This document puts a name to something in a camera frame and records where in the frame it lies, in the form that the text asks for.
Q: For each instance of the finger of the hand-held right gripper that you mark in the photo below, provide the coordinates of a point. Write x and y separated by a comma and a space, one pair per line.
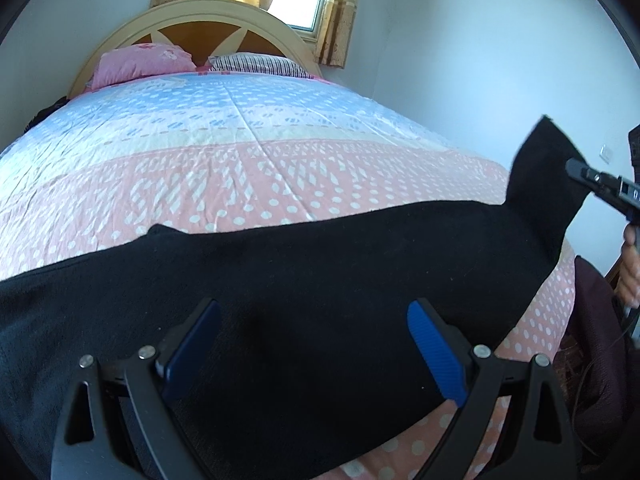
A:
592, 176

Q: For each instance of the striped pillow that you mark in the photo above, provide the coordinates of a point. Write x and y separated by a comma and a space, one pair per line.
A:
260, 64

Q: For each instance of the dark maroon cloth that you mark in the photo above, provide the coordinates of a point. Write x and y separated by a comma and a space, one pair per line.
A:
600, 360

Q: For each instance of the black pants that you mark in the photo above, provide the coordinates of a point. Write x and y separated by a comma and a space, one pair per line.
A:
300, 270

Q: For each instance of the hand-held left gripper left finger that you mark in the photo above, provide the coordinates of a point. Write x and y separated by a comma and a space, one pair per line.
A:
195, 350

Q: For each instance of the white wall socket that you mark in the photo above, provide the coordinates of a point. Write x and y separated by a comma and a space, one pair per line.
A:
606, 153

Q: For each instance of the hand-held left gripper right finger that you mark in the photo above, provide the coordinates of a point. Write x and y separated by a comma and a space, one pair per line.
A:
435, 355

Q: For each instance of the person's right hand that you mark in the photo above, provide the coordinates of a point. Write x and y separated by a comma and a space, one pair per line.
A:
631, 270

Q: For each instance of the bed with polka-dot sheet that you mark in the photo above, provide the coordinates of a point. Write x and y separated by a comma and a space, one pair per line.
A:
250, 125

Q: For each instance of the pink pillow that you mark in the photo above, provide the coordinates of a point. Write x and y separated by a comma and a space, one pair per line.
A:
140, 62

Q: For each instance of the cream and wood headboard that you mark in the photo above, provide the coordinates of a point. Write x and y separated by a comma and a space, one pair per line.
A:
200, 35

